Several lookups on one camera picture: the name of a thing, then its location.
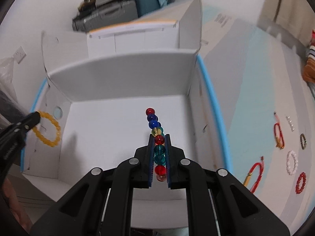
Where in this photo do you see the yellow bead bracelet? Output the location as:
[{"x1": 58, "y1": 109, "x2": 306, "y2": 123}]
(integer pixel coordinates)
[{"x1": 31, "y1": 111, "x2": 61, "y2": 148}]

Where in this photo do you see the red cord bracelet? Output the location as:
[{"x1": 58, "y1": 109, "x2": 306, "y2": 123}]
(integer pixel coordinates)
[
  {"x1": 273, "y1": 111, "x2": 285, "y2": 150},
  {"x1": 242, "y1": 156, "x2": 265, "y2": 194}
]

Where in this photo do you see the pink white bead bracelet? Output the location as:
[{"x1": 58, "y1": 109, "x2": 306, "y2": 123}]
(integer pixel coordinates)
[{"x1": 285, "y1": 150, "x2": 299, "y2": 176}]

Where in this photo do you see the red bead bracelet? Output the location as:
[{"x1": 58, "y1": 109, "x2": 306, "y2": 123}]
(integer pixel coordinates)
[{"x1": 295, "y1": 171, "x2": 308, "y2": 195}]

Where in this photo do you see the multicolour glass bead bracelet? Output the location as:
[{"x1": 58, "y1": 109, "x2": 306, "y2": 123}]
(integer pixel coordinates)
[{"x1": 145, "y1": 107, "x2": 168, "y2": 181}]

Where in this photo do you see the brown wooden bead bracelet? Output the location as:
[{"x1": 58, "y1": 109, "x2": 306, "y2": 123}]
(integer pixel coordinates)
[{"x1": 299, "y1": 133, "x2": 308, "y2": 150}]

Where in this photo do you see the white pearl string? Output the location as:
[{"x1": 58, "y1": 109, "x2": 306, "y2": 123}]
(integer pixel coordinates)
[{"x1": 285, "y1": 115, "x2": 296, "y2": 132}]

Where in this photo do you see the blue white cardboard box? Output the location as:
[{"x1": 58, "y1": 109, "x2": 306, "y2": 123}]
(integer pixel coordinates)
[{"x1": 19, "y1": 0, "x2": 233, "y2": 230}]

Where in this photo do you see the striped bed sheet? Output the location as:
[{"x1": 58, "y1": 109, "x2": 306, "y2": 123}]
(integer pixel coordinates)
[{"x1": 190, "y1": 6, "x2": 314, "y2": 234}]

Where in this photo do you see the grey hard case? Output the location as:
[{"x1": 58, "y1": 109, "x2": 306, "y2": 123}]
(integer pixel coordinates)
[{"x1": 72, "y1": 0, "x2": 138, "y2": 32}]

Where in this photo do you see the striped red orange pillow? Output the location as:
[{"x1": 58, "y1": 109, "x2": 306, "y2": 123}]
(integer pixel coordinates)
[{"x1": 302, "y1": 30, "x2": 315, "y2": 84}]

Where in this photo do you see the beige curtain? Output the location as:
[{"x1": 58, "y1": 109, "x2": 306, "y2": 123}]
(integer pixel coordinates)
[{"x1": 259, "y1": 0, "x2": 314, "y2": 46}]

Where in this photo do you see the white wall socket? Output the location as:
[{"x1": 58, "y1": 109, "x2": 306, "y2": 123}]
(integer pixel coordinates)
[{"x1": 13, "y1": 46, "x2": 26, "y2": 64}]

